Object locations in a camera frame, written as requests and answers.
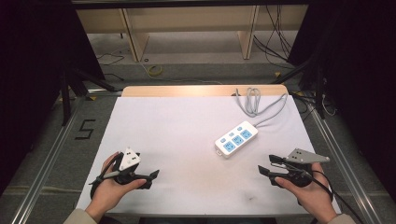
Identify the black curtain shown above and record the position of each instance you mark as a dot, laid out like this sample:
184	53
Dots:
34	77
358	77

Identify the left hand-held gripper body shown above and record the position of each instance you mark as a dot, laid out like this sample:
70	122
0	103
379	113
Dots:
127	169

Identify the white table cover sheet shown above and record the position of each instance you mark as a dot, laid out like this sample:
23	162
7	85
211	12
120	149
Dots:
174	140

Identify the aluminium floor rail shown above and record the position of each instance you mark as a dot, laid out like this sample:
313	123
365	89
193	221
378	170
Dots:
43	165
345	165

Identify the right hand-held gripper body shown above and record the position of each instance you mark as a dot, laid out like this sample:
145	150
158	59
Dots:
297	169

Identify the black tripod stand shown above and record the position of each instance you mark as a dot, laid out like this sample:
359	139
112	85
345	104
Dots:
306	77
77	85

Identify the white power strip blue sockets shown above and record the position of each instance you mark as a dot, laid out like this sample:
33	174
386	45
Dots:
236	139

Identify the wooden shelf frame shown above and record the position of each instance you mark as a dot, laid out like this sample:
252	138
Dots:
193	21

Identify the person's right hand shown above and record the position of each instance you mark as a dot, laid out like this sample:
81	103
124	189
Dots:
311	194

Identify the person's left hand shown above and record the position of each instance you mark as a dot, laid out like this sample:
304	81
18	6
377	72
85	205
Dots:
109	189

